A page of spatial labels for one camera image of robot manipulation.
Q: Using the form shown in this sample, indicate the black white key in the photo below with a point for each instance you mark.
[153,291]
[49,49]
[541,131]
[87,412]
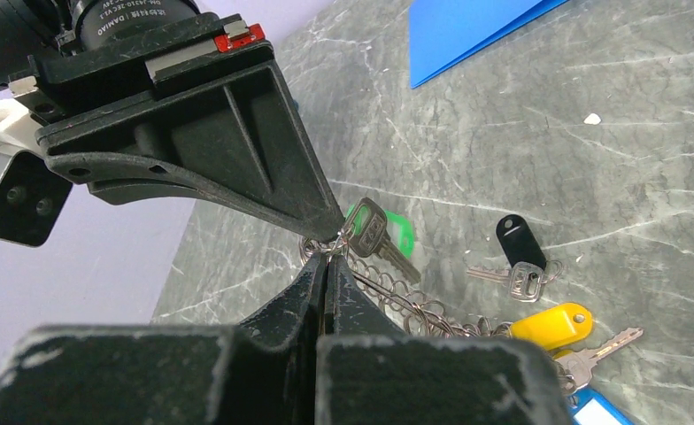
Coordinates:
[530,271]

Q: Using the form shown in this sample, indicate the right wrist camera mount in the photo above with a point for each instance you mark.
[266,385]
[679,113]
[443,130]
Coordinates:
[31,196]

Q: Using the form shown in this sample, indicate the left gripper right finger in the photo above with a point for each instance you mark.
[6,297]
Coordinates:
[370,372]

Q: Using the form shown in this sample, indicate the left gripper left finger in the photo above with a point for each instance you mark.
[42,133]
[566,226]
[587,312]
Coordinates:
[260,371]

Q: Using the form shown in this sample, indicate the blue key tag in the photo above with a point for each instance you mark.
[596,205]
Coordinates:
[589,407]

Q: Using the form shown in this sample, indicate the yellow key tag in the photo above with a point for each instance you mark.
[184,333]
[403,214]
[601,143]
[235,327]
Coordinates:
[558,327]

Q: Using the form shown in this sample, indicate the green key tag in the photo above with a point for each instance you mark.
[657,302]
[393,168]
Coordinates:
[368,235]

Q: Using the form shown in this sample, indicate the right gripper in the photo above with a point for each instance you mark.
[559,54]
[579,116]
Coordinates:
[152,99]

